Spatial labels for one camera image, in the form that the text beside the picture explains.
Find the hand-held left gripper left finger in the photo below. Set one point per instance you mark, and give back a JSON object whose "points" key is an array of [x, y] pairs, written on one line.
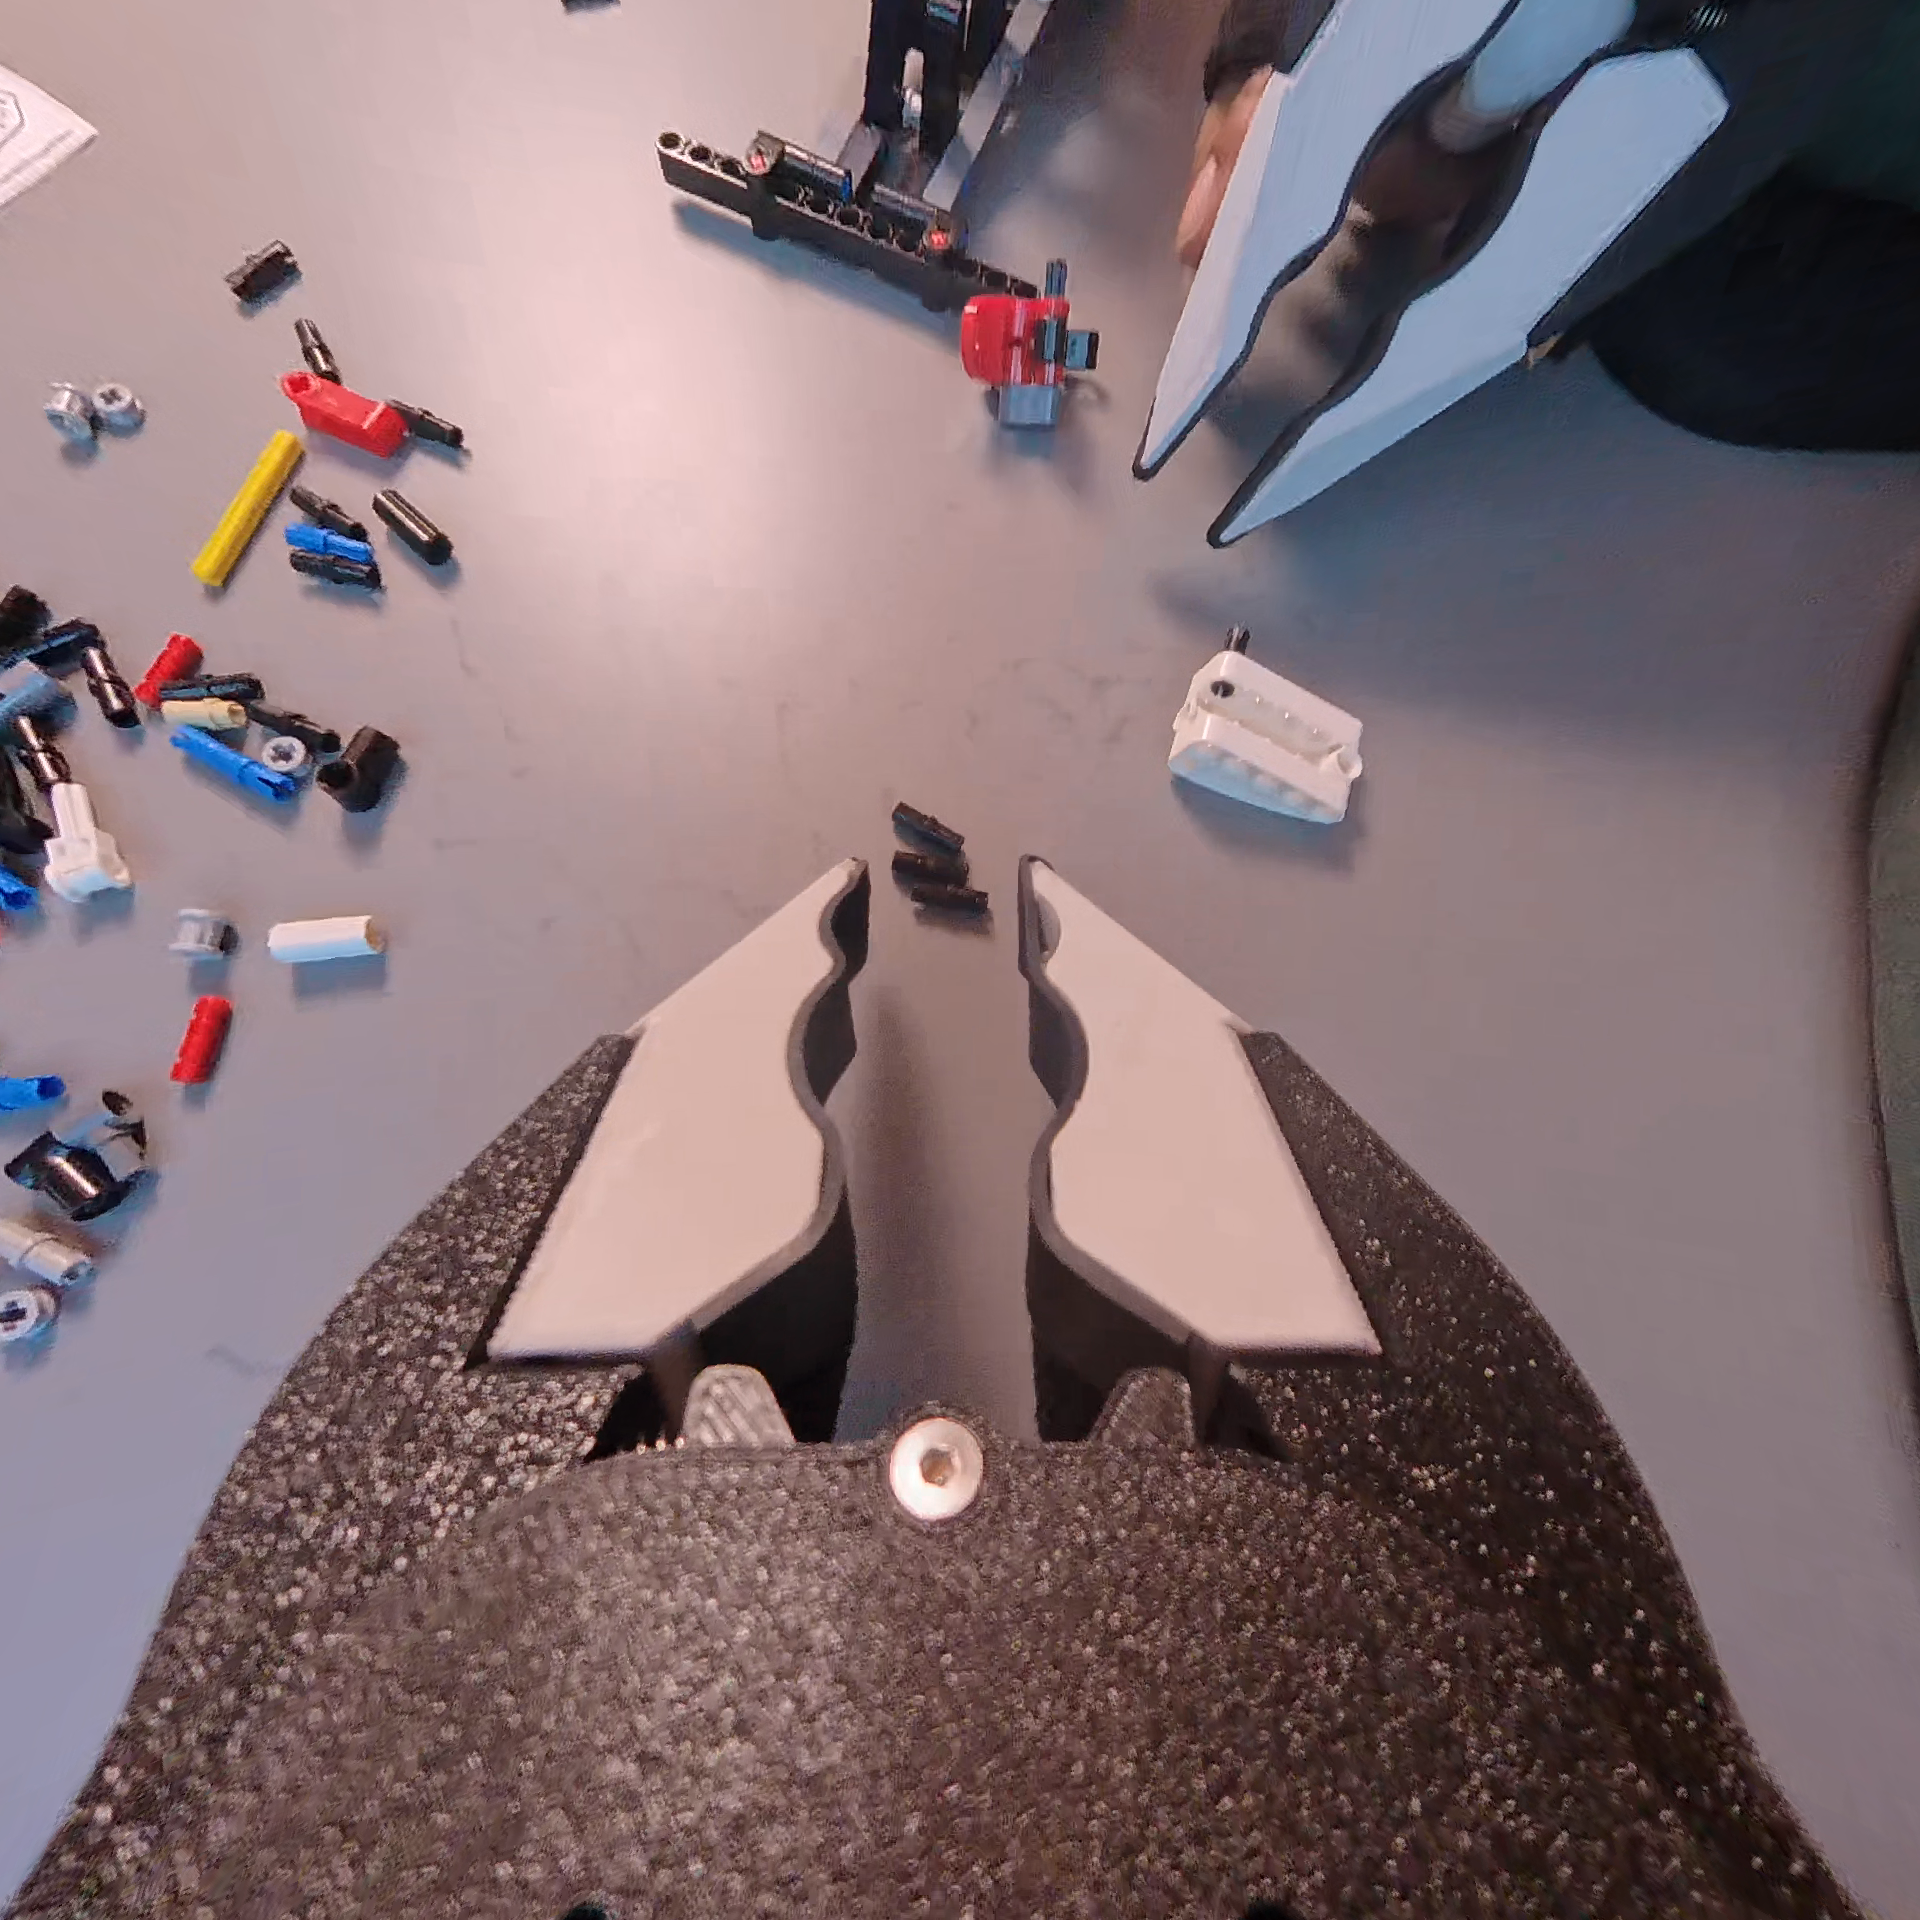
{"points": [[676, 1185]]}

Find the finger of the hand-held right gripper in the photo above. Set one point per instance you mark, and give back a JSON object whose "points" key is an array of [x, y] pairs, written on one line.
{"points": [[1290, 181], [1561, 211]]}

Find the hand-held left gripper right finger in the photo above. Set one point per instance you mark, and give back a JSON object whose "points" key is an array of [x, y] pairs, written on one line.
{"points": [[1186, 1185]]}

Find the red toy brick piece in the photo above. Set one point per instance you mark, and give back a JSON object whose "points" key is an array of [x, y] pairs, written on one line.
{"points": [[997, 339]]}

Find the white curved toy panel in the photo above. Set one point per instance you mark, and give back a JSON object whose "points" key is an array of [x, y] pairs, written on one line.
{"points": [[1276, 751]]}

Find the black white toy brick model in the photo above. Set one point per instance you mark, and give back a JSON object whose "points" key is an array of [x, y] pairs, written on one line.
{"points": [[839, 202]]}

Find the pile of small toy pieces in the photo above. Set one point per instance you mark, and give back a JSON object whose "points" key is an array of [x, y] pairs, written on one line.
{"points": [[225, 758]]}

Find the person's right hand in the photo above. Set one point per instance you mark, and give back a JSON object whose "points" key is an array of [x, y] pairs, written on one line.
{"points": [[1219, 181]]}

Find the black toy connector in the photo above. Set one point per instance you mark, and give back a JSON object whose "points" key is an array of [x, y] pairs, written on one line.
{"points": [[412, 527]]}

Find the blue toy pin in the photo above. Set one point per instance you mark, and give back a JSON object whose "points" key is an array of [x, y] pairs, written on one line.
{"points": [[329, 543]]}

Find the yellow toy axle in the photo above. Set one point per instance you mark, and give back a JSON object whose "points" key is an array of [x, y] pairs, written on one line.
{"points": [[249, 511]]}

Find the red toy liftarm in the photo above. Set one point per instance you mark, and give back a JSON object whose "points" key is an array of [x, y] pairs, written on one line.
{"points": [[346, 411]]}

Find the grey toy bush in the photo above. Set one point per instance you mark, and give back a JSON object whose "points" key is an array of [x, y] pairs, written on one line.
{"points": [[93, 408]]}

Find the short black toy piece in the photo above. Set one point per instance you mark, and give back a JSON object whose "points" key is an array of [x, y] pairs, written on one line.
{"points": [[262, 270]]}

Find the white printed sheet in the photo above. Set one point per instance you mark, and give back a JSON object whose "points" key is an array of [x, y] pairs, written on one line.
{"points": [[37, 135]]}

